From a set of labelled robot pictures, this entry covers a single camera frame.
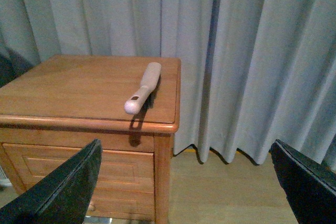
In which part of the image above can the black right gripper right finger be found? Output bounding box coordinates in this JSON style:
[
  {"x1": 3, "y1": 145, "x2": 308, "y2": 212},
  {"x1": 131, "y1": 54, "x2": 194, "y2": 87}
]
[{"x1": 270, "y1": 140, "x2": 335, "y2": 223}]

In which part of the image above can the beige hand brush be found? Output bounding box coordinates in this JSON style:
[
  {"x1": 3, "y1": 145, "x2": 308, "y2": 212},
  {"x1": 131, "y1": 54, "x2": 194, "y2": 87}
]
[{"x1": 124, "y1": 62, "x2": 162, "y2": 115}]

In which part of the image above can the wooden nightstand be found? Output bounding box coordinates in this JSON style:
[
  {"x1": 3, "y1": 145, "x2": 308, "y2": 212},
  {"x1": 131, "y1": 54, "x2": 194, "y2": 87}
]
[{"x1": 1, "y1": 55, "x2": 181, "y2": 223}]

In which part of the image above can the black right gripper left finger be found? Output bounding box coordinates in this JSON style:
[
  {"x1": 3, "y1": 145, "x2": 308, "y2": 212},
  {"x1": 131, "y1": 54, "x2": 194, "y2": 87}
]
[{"x1": 1, "y1": 140, "x2": 102, "y2": 223}]

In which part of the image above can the grey curtain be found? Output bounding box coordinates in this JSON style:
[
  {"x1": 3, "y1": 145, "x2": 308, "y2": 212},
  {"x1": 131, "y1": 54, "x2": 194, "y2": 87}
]
[{"x1": 1, "y1": 0, "x2": 335, "y2": 169}]

